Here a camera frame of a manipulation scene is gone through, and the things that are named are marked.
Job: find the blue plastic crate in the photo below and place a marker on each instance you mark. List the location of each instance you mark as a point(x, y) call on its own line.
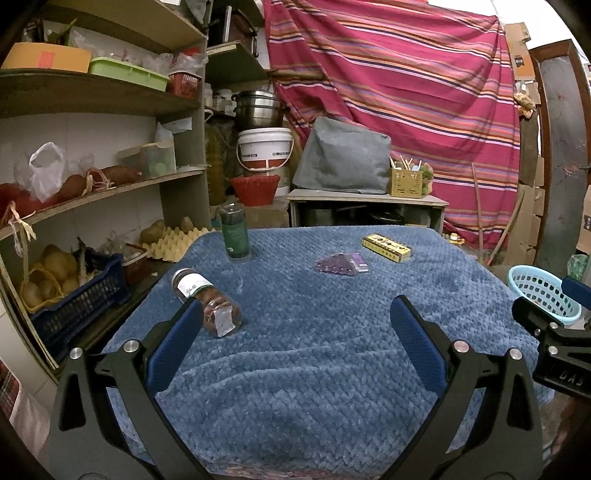
point(83, 304)

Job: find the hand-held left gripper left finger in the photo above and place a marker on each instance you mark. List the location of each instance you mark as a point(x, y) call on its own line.
point(171, 341)

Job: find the grey cushion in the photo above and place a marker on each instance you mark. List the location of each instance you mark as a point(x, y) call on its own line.
point(341, 157)

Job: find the clear lidded plastic container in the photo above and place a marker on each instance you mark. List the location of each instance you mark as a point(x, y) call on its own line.
point(152, 161)

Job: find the steel pot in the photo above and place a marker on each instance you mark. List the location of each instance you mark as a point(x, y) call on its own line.
point(258, 110)

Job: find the red plastic basket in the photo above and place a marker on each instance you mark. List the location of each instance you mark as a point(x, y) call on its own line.
point(256, 189)

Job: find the yellow net bag of potatoes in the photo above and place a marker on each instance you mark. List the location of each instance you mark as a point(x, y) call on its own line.
point(57, 263)

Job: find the straw broom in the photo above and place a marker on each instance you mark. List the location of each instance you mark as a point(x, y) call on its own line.
point(478, 207)

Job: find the white label spice jar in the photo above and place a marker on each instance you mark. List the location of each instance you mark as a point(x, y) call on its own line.
point(194, 286)

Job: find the green glass jar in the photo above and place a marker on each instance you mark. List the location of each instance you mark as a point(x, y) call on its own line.
point(234, 235)

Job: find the low cardboard box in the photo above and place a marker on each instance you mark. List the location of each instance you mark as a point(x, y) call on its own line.
point(268, 217)

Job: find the wooden shelf unit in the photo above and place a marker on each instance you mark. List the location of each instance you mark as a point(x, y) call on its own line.
point(92, 99)

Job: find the large yellow oil bottle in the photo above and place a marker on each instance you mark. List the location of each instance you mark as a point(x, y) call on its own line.
point(219, 161)

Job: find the green leafy vegetables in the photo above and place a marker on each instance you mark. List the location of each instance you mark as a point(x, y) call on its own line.
point(425, 177)

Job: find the red net bag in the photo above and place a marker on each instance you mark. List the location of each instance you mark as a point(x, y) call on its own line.
point(14, 198)

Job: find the brown cardboard box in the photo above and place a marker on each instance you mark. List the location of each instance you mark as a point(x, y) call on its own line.
point(584, 217)

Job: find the dark kitchen appliance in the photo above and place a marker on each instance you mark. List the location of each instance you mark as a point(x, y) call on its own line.
point(235, 27)

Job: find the red striped cloth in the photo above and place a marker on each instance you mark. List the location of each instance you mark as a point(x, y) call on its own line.
point(415, 92)

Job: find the small red mesh basket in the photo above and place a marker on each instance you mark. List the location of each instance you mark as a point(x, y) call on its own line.
point(184, 83)

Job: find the wooden utensil box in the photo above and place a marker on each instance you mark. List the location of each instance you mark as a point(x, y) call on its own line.
point(406, 184)

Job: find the yellow cardboard box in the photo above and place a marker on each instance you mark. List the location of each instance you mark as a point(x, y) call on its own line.
point(46, 57)

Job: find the white plastic bag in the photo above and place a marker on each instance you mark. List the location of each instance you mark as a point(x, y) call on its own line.
point(44, 170)

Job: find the wooden framed door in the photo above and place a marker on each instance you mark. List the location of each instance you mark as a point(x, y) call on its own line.
point(563, 138)

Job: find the wooden side table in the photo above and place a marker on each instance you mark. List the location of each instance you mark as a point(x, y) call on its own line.
point(360, 197)

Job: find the light blue plastic basket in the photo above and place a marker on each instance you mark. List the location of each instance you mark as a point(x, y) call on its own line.
point(535, 281)

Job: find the translucent purple packet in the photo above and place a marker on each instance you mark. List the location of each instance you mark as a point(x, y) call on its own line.
point(334, 265)

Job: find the green plastic bag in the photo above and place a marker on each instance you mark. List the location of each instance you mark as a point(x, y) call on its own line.
point(577, 265)

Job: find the yellow egg tray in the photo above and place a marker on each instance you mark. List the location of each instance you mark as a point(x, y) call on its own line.
point(171, 244)

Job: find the yellow flat box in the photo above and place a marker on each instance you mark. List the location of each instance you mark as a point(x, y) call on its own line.
point(385, 247)

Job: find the green plastic tray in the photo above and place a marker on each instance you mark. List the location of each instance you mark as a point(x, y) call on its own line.
point(124, 74)

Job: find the sweet potato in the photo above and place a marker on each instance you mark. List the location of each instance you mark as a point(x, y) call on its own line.
point(120, 174)

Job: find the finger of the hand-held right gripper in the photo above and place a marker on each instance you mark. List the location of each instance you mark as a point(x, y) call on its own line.
point(577, 295)
point(535, 318)

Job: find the white plastic bucket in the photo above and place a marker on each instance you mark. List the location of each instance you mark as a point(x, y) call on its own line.
point(263, 147)

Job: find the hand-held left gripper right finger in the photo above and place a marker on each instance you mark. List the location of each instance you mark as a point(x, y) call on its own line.
point(418, 341)

